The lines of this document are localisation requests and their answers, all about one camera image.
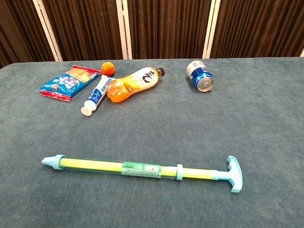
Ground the syringe with yellow liquid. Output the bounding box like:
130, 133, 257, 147
41, 154, 183, 181

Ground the yellow and blue water pump toy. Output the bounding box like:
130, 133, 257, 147
59, 155, 243, 193

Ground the blue-grey felt table cover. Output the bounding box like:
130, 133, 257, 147
0, 57, 304, 228

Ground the orange drink bottle black cap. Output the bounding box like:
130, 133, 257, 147
106, 67, 166, 103

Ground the white and blue toothpaste tube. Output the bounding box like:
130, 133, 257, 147
80, 75, 116, 116

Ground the blue and white drink can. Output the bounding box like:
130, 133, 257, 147
186, 60, 214, 93

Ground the small orange ball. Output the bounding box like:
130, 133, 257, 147
101, 61, 116, 76

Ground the brown pleated curtain panel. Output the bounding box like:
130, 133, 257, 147
210, 0, 304, 59
0, 0, 56, 69
42, 0, 124, 61
127, 0, 211, 60

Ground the blue and red snack bag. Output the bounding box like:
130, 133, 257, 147
38, 65, 101, 102

